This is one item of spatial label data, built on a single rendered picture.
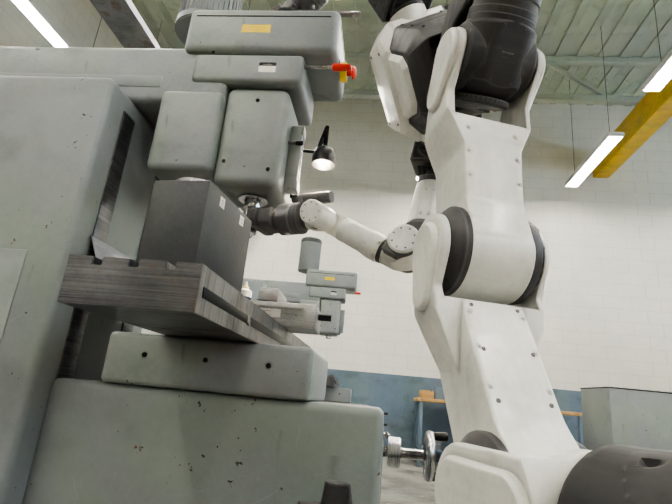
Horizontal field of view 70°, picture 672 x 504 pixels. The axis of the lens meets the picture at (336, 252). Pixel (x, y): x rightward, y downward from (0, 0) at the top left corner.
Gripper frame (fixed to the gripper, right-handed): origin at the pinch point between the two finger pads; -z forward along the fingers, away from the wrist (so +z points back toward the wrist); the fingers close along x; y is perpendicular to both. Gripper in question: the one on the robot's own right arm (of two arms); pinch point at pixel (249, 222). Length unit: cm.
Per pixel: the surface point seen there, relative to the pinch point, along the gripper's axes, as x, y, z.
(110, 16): -97, -236, -239
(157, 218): 45.1, 17.2, 12.1
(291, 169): -1.6, -16.6, 11.0
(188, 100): 17.8, -32.6, -14.6
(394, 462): -12, 60, 43
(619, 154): -662, -350, 182
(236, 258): 26.8, 19.8, 17.8
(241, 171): 9.9, -11.4, 2.1
